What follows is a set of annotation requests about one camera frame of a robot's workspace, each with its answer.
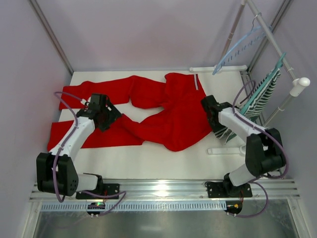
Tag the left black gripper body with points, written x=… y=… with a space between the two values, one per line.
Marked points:
x=112 y=116

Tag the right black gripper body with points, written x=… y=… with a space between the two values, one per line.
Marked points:
x=208 y=109

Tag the red trousers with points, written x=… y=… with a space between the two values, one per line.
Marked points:
x=174 y=118

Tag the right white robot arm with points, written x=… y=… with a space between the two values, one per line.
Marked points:
x=263 y=153

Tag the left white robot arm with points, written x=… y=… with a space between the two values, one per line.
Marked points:
x=56 y=173

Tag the teal hanger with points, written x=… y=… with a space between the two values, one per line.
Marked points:
x=262 y=89

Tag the light blue hanger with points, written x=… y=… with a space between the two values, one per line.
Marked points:
x=237 y=49

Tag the green white striped garment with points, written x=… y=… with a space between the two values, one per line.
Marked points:
x=260 y=99

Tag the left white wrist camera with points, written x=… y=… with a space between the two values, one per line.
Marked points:
x=85 y=101

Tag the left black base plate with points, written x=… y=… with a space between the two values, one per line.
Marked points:
x=111 y=191

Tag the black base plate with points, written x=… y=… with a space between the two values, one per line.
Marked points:
x=223 y=190
x=111 y=191

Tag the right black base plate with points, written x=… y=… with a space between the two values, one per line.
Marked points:
x=223 y=190

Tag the slotted cable duct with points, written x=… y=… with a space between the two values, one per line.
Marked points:
x=127 y=206

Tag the aluminium mounting rail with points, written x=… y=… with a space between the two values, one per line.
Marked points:
x=194 y=189

